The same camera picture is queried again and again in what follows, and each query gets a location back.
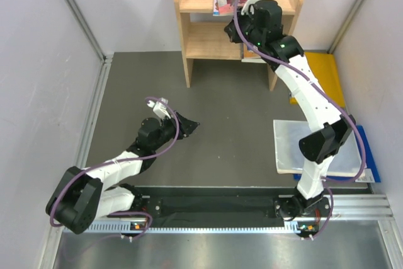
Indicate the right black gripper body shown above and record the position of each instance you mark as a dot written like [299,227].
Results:
[245,24]

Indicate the yellow file folder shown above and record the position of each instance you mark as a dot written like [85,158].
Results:
[325,70]

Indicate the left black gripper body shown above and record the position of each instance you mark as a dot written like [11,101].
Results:
[168,130]

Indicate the aluminium front rail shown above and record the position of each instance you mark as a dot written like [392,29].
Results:
[342,207]

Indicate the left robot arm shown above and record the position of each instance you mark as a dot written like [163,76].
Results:
[100,180]

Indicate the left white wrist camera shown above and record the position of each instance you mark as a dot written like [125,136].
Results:
[159,107]

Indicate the wooden two-tier shelf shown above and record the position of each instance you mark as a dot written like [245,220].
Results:
[207,40]

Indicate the clear plastic file folder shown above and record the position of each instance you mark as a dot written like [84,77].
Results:
[289,158]

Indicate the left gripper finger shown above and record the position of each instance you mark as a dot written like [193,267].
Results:
[185,123]
[186,130]

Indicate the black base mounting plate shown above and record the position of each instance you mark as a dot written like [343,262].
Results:
[224,207]

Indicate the blue file folder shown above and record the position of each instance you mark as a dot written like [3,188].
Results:
[371,171]

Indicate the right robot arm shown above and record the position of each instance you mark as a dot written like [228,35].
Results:
[330,126]

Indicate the orange Othello picture book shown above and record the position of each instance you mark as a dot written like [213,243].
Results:
[248,56]

